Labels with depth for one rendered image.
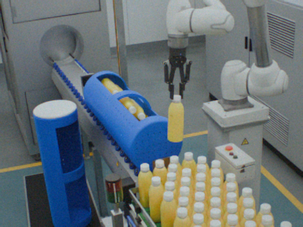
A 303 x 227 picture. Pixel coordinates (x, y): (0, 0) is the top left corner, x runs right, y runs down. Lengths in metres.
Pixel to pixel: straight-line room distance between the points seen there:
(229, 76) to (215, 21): 0.87
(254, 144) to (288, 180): 1.29
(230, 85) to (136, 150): 0.78
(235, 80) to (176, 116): 0.73
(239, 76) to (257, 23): 0.37
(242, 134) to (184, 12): 1.08
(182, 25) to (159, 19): 5.69
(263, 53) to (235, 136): 0.53
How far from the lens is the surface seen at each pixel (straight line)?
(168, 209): 1.93
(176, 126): 2.11
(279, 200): 3.87
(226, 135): 2.78
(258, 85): 2.70
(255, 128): 2.84
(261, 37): 2.56
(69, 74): 3.98
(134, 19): 7.54
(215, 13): 1.94
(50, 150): 3.03
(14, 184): 4.33
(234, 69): 2.74
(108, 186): 1.77
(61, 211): 3.27
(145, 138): 2.26
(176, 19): 1.98
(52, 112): 2.98
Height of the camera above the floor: 2.19
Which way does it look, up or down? 24 degrees down
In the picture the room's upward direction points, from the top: 4 degrees counter-clockwise
